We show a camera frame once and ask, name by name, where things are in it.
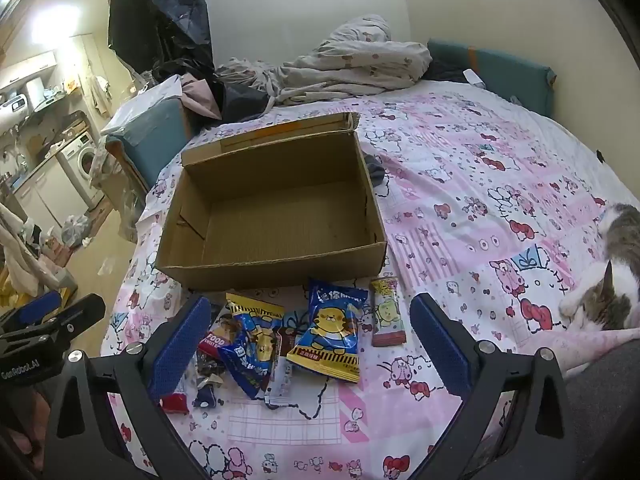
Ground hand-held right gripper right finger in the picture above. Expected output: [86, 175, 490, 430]
[410, 292, 576, 480]

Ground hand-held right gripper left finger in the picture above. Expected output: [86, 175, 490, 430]
[44, 295, 213, 480]

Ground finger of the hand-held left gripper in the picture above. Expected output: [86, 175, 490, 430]
[0, 290, 63, 332]
[27, 294, 107, 348]

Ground clear dark cookie packet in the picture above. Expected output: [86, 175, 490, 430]
[194, 350, 227, 386]

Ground red white snack packet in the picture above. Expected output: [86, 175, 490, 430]
[197, 312, 242, 361]

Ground small red snack packet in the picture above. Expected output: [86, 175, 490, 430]
[159, 380, 191, 415]

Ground pink green snack bar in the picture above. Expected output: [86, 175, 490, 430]
[369, 276, 407, 347]

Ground blue yellow bear snack packet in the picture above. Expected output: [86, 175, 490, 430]
[286, 278, 369, 384]
[218, 292, 286, 401]

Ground white wrapper snack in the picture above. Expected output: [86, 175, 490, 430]
[263, 350, 297, 406]

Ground brown cardboard box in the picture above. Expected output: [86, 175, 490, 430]
[154, 111, 388, 293]

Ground cream hanging cloth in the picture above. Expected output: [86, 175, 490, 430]
[0, 205, 57, 296]

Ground tied plastic bag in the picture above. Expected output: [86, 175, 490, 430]
[60, 214, 93, 248]

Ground white cabinet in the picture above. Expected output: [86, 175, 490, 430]
[10, 160, 87, 233]

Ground clear plastic wrap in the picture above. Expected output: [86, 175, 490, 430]
[92, 140, 151, 241]

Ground pink printed bed sheet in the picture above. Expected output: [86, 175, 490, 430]
[100, 80, 640, 480]

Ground pink fuzzy blanket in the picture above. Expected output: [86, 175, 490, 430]
[545, 327, 640, 376]

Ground white washing machine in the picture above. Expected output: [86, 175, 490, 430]
[56, 132, 106, 211]

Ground person's grey pants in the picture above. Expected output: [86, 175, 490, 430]
[565, 340, 640, 480]

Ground grey cloth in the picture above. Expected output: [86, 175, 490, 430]
[364, 154, 387, 186]

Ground white water heater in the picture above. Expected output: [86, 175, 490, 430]
[0, 95, 36, 133]

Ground grey white cat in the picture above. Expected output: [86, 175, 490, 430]
[559, 203, 640, 332]

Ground white plastic bag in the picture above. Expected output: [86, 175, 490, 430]
[100, 75, 186, 133]

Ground hanging cream towel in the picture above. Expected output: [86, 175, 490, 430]
[90, 75, 113, 116]

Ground pink cloth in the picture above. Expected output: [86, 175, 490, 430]
[181, 74, 223, 120]

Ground dark cloth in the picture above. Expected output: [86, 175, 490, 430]
[210, 80, 273, 123]

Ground long teal cushion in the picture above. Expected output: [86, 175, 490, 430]
[427, 38, 557, 117]

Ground crumpled beige printed blanket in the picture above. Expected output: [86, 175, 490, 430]
[215, 14, 432, 107]

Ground black plastic bag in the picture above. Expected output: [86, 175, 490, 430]
[107, 0, 213, 76]

